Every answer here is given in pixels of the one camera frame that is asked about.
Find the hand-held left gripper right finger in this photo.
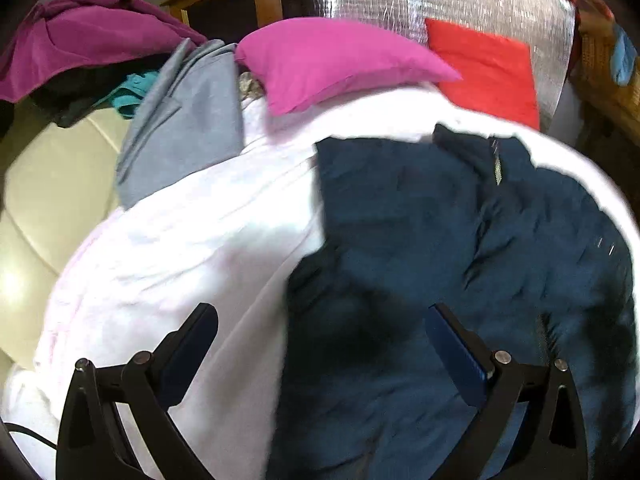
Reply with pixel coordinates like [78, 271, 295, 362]
[425, 303, 588, 480]

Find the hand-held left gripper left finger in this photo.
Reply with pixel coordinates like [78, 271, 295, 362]
[55, 303, 221, 480]

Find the navy blue jacket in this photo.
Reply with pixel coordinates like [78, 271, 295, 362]
[265, 122, 638, 480]

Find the white blanket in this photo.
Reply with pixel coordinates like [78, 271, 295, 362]
[0, 80, 640, 480]

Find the cream leather sofa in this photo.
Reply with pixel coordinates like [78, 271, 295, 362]
[0, 107, 126, 371]

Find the grey garment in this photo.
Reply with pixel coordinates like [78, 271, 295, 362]
[116, 38, 246, 209]

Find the teal garment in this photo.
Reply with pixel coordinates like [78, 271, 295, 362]
[107, 72, 161, 121]

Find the red pillow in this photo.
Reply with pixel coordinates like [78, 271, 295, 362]
[424, 17, 542, 131]

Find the black garment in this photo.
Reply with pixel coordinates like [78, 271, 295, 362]
[0, 55, 171, 136]

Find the wicker basket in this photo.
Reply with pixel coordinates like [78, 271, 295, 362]
[570, 10, 640, 136]

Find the magenta pillow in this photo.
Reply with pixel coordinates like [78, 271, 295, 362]
[234, 16, 463, 117]

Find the magenta fleece jacket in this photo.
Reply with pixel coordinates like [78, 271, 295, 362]
[0, 0, 210, 102]

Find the light blue cloth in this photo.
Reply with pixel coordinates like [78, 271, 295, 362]
[612, 25, 638, 86]

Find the black cable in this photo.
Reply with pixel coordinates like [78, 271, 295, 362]
[5, 422, 58, 448]

